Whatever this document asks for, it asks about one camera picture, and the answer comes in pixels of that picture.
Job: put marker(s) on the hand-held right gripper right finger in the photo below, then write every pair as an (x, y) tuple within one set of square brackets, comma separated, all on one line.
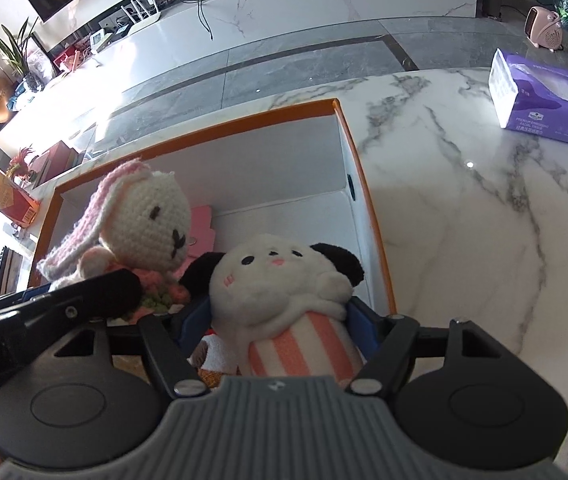
[(364, 330)]

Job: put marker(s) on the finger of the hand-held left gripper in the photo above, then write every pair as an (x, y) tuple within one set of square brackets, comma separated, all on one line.
[(114, 292)]

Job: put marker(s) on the pink fan heater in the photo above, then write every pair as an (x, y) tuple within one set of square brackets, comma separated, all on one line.
[(544, 27)]

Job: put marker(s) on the orange drink carton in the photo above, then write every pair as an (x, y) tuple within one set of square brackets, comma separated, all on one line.
[(9, 195)]

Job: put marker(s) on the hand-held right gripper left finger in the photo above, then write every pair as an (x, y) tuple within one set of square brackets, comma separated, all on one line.
[(194, 322)]

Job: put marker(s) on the white marble tv cabinet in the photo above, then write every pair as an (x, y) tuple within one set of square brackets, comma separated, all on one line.
[(314, 0)]

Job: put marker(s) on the purple tissue pack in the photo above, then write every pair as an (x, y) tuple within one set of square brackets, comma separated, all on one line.
[(549, 110)]

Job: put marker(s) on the red flower decoration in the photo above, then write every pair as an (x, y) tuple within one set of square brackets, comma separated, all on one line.
[(21, 162)]

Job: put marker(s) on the white desk display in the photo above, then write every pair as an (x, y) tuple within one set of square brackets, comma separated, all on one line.
[(100, 41)]

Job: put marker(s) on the pink wallet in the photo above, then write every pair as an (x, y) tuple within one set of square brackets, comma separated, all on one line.
[(201, 227)]

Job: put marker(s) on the white router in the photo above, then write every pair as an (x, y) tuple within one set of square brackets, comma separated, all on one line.
[(144, 20)]

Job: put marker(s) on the white panda plush toy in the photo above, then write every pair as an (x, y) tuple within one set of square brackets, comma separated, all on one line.
[(274, 280)]

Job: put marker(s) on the white box with orange rim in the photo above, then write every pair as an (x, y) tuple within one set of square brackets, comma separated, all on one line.
[(289, 160)]

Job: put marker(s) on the blue plastic bag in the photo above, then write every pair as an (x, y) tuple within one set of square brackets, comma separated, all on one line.
[(19, 95)]

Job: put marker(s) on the green plant in glass vase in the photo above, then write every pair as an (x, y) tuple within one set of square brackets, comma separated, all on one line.
[(19, 50)]

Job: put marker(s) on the crochet bunny doll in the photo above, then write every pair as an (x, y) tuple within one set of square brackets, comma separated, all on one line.
[(149, 215)]

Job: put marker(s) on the dark red box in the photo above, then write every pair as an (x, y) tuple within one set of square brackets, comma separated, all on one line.
[(56, 160)]

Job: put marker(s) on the red decorated box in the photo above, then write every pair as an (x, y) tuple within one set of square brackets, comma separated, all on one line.
[(71, 57)]

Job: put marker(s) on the black remote control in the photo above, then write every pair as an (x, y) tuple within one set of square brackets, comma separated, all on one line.
[(3, 262)]

